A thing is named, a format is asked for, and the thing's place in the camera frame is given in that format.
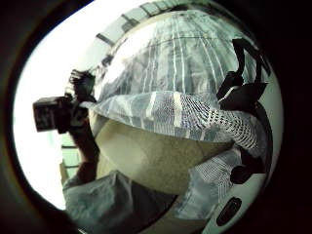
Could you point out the white marker cube left glove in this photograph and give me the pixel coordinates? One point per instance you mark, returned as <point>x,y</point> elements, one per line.
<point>47,113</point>

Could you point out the the person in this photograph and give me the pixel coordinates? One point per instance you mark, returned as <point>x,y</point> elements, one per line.
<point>107,204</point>

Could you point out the blue white striped cloth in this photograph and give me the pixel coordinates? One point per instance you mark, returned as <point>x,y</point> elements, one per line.
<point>169,81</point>

